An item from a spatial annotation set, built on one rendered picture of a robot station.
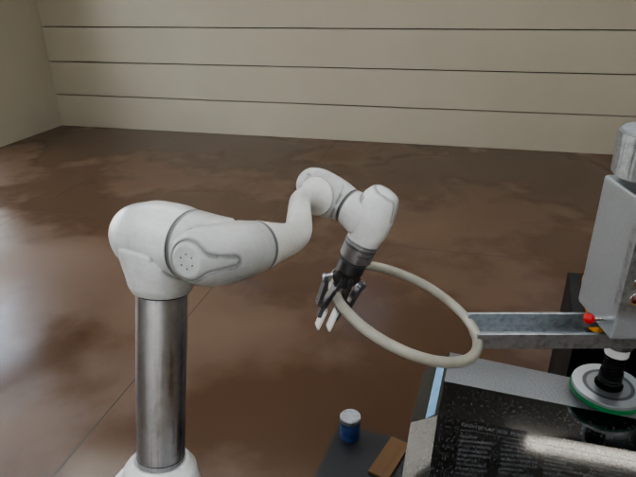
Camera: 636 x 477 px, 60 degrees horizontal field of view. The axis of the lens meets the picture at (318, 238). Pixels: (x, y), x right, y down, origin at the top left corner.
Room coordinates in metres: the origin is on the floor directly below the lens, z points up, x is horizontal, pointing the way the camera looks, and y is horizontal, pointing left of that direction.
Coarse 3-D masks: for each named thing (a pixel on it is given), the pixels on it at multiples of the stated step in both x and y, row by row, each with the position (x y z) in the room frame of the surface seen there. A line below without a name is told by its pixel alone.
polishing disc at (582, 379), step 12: (576, 372) 1.45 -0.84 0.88; (588, 372) 1.45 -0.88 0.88; (624, 372) 1.44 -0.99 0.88; (576, 384) 1.39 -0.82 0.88; (588, 384) 1.39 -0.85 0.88; (624, 384) 1.38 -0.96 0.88; (588, 396) 1.33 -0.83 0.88; (600, 396) 1.33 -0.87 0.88; (612, 396) 1.33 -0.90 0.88; (624, 396) 1.33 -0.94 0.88; (612, 408) 1.29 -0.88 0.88; (624, 408) 1.28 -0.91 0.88
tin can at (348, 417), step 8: (344, 416) 2.05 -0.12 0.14; (352, 416) 2.05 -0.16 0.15; (360, 416) 2.05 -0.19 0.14; (344, 424) 2.02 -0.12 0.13; (352, 424) 2.01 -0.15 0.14; (360, 424) 2.05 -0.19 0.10; (344, 432) 2.02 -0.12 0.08; (352, 432) 2.01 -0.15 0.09; (344, 440) 2.02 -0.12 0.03; (352, 440) 2.01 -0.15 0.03
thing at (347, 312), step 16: (384, 272) 1.60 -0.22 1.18; (400, 272) 1.61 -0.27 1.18; (432, 288) 1.57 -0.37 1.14; (336, 304) 1.29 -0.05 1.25; (448, 304) 1.52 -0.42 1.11; (352, 320) 1.23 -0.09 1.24; (464, 320) 1.44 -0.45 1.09; (368, 336) 1.19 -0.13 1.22; (384, 336) 1.18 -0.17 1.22; (400, 352) 1.15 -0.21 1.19; (416, 352) 1.16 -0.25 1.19; (480, 352) 1.26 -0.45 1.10
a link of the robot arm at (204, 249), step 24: (192, 216) 0.90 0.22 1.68; (216, 216) 0.92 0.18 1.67; (168, 240) 0.87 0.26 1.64; (192, 240) 0.82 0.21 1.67; (216, 240) 0.83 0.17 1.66; (240, 240) 0.85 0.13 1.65; (264, 240) 0.90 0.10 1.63; (168, 264) 0.87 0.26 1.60; (192, 264) 0.80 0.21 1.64; (216, 264) 0.81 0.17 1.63; (240, 264) 0.84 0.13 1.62; (264, 264) 0.89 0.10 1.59
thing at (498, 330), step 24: (480, 312) 1.45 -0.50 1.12; (504, 312) 1.45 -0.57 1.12; (528, 312) 1.44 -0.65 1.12; (552, 312) 1.44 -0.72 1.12; (576, 312) 1.44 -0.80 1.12; (480, 336) 1.33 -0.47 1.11; (504, 336) 1.33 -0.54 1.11; (528, 336) 1.33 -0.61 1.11; (552, 336) 1.33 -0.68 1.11; (576, 336) 1.33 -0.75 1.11; (600, 336) 1.33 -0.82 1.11
